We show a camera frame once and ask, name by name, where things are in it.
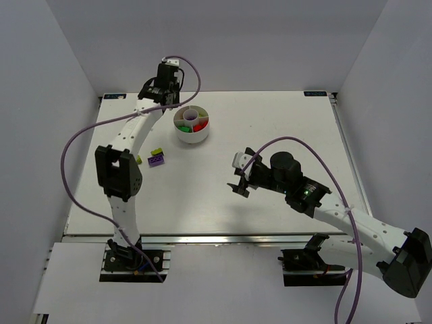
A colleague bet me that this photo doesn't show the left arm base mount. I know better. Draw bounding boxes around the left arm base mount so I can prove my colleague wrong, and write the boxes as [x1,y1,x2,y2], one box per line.
[99,245,171,284]

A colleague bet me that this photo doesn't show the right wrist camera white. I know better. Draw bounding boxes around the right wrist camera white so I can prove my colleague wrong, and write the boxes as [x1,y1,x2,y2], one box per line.
[232,152,253,176]

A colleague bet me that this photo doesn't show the purple cable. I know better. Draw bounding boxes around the purple cable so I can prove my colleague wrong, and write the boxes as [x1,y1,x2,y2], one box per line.
[241,136,364,324]
[60,55,202,283]

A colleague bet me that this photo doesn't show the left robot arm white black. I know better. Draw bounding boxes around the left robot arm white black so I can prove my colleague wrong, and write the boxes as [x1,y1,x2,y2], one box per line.
[95,59,181,258]

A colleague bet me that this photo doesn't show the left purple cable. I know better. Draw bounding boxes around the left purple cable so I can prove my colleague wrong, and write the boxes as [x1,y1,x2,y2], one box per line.
[60,55,202,283]

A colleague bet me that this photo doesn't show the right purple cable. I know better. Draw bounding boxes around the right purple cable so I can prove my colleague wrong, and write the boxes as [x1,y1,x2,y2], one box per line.
[241,136,364,324]

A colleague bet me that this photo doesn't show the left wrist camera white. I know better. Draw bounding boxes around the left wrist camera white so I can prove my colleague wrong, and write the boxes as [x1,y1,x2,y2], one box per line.
[161,57,180,68]

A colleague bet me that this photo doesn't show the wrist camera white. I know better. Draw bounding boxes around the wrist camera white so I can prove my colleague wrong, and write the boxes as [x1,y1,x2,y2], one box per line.
[161,57,180,68]
[232,152,253,176]

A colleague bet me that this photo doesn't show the white round divided container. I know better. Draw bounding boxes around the white round divided container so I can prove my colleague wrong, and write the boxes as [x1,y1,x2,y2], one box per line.
[173,105,210,144]

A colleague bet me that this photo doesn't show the purple lego brick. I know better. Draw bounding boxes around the purple lego brick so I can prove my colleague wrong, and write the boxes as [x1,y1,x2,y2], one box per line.
[147,155,165,167]

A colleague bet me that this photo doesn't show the aluminium table frame rail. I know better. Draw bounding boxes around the aluminium table frame rail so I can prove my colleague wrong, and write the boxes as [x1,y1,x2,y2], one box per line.
[327,92,373,217]

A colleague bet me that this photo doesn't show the red lego brick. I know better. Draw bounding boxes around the red lego brick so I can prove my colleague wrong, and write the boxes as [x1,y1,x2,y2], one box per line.
[193,122,208,132]

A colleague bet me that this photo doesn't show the olive green lego brick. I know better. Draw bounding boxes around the olive green lego brick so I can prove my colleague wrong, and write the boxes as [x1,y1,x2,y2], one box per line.
[151,148,163,157]

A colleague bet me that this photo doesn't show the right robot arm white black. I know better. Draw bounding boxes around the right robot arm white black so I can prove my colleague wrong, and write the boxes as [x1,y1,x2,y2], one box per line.
[231,148,431,298]

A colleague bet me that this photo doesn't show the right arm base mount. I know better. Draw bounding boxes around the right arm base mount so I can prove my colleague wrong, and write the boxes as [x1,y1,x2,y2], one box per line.
[277,234,348,287]

